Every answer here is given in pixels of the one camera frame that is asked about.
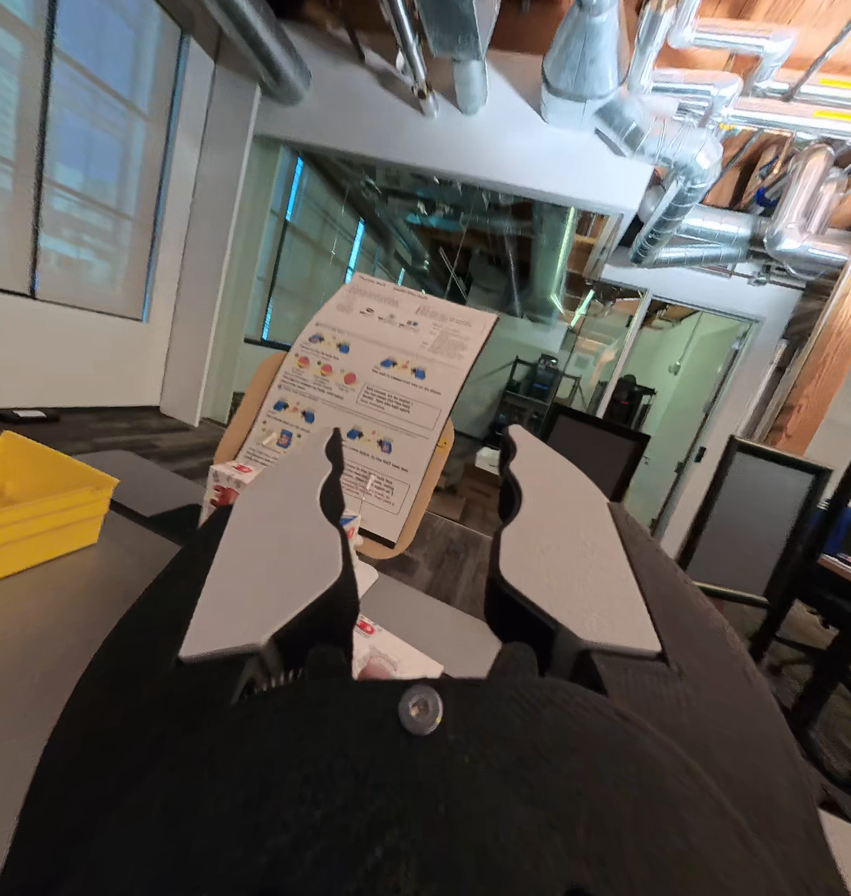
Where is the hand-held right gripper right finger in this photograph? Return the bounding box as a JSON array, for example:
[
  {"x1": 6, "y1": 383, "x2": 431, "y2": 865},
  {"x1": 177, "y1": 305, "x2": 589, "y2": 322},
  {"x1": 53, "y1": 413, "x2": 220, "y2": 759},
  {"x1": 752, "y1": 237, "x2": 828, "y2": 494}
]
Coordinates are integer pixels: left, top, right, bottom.
[{"x1": 483, "y1": 423, "x2": 664, "y2": 674}]

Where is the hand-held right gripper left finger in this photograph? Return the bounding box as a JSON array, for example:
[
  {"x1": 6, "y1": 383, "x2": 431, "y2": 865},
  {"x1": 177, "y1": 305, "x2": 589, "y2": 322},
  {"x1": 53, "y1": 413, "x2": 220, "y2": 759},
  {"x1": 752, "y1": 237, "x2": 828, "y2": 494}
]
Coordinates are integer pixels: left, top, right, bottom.
[{"x1": 177, "y1": 427, "x2": 362, "y2": 674}]

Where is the white printed puzzle box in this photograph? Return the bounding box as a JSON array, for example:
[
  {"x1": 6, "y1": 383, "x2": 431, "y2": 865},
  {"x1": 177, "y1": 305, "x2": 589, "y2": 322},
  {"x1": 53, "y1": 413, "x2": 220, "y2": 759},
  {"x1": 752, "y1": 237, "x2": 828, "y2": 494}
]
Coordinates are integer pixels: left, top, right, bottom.
[{"x1": 200, "y1": 461, "x2": 362, "y2": 561}]

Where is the folded paper leaflet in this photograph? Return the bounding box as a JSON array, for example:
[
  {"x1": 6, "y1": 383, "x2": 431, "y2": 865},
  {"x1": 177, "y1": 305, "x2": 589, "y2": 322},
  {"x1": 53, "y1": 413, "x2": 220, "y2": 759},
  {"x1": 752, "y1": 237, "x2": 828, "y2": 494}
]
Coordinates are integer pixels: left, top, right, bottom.
[{"x1": 354, "y1": 612, "x2": 444, "y2": 680}]

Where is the dark rolling partition panel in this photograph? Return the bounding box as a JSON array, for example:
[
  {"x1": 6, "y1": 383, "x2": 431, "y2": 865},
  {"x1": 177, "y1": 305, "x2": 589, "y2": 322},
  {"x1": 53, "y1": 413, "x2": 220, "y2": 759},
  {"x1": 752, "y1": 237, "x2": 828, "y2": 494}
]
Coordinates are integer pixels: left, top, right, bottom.
[{"x1": 677, "y1": 434, "x2": 836, "y2": 610}]

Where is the printed instruction sheet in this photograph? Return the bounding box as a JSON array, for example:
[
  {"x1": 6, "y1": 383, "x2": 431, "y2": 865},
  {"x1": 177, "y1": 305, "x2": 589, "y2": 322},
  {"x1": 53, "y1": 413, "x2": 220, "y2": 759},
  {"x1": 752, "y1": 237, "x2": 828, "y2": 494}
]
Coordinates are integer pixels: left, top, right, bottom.
[{"x1": 245, "y1": 282, "x2": 500, "y2": 548}]

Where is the yellow plastic bin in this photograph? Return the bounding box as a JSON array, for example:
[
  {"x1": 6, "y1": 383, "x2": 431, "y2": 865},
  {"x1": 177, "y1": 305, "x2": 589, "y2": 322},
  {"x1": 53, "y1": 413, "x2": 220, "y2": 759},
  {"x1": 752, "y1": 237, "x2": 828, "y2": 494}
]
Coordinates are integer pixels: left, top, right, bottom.
[{"x1": 0, "y1": 430, "x2": 120, "y2": 588}]

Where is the wooden column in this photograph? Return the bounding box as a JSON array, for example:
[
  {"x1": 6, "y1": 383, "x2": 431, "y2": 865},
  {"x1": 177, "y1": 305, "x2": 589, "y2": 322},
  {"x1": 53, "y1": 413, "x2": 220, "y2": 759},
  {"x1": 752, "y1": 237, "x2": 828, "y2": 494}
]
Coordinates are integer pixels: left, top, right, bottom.
[{"x1": 765, "y1": 217, "x2": 851, "y2": 456}]

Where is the silver insulated pipe run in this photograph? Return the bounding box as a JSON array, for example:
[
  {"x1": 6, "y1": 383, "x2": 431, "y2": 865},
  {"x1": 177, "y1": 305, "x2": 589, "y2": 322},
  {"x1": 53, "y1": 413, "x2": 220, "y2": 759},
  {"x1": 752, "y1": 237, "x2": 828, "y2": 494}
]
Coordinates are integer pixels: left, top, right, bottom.
[{"x1": 593, "y1": 0, "x2": 851, "y2": 281}]

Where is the window with roller blind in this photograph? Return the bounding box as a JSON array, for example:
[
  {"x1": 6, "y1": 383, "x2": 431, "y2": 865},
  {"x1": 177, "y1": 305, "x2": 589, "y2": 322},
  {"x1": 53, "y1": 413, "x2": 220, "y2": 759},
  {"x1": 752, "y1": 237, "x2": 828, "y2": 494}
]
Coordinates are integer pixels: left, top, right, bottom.
[{"x1": 0, "y1": 0, "x2": 188, "y2": 323}]

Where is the metal conduit pipe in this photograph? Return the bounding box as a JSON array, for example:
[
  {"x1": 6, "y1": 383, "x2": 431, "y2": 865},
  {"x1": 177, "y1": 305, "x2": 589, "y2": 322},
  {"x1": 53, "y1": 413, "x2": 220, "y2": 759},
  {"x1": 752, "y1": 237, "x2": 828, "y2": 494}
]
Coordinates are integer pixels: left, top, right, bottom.
[{"x1": 382, "y1": 0, "x2": 440, "y2": 119}]

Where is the black wire shelf rack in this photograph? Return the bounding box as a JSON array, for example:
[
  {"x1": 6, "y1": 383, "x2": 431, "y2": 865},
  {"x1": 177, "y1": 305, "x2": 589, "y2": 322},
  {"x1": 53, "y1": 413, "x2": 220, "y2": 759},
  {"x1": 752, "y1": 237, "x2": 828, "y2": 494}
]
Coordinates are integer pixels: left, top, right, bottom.
[{"x1": 502, "y1": 353, "x2": 582, "y2": 438}]

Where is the silver foil cone duct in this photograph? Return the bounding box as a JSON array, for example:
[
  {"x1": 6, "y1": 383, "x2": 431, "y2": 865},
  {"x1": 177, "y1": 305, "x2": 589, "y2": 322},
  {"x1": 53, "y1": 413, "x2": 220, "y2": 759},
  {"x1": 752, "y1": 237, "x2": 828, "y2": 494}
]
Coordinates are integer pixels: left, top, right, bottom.
[{"x1": 541, "y1": 0, "x2": 636, "y2": 130}]

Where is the galvanised sheet metal duct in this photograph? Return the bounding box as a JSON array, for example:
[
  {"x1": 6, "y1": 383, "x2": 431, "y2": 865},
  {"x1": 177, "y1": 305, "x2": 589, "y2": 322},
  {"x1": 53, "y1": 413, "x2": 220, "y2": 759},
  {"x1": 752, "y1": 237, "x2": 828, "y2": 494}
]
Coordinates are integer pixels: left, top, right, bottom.
[{"x1": 425, "y1": 0, "x2": 500, "y2": 116}]

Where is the grey spiral air duct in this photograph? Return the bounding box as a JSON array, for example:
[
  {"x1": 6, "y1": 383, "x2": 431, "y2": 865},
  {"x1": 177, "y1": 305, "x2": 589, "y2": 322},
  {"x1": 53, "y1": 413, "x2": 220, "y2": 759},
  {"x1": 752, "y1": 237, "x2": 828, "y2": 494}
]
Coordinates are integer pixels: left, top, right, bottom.
[{"x1": 202, "y1": 0, "x2": 313, "y2": 106}]

